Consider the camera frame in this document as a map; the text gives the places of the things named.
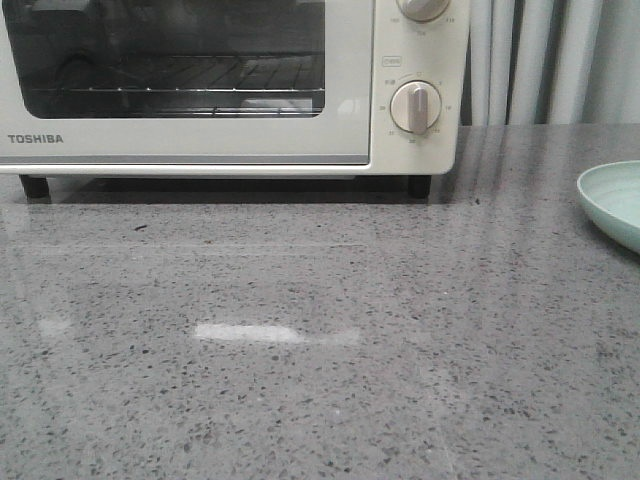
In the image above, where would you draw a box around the pale grey curtain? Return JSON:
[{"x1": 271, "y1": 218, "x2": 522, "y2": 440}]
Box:
[{"x1": 461, "y1": 1, "x2": 639, "y2": 126}]

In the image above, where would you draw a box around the wire oven rack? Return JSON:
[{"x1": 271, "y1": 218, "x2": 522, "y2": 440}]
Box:
[{"x1": 21, "y1": 55, "x2": 325, "y2": 119}]

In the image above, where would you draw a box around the lower cream timer knob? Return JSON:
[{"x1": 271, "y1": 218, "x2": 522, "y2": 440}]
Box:
[{"x1": 390, "y1": 81, "x2": 442, "y2": 135}]

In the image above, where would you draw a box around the mint green plate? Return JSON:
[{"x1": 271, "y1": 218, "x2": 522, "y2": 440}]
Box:
[{"x1": 576, "y1": 160, "x2": 639, "y2": 254}]

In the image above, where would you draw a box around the upper cream temperature knob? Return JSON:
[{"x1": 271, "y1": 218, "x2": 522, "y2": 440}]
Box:
[{"x1": 396, "y1": 0, "x2": 450, "y2": 23}]

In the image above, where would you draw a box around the cream Toshiba toaster oven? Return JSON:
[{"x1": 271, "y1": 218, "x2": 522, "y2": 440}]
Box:
[{"x1": 1, "y1": 1, "x2": 471, "y2": 198}]

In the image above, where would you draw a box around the glass oven door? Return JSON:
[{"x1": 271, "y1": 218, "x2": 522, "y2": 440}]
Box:
[{"x1": 1, "y1": 1, "x2": 374, "y2": 167}]

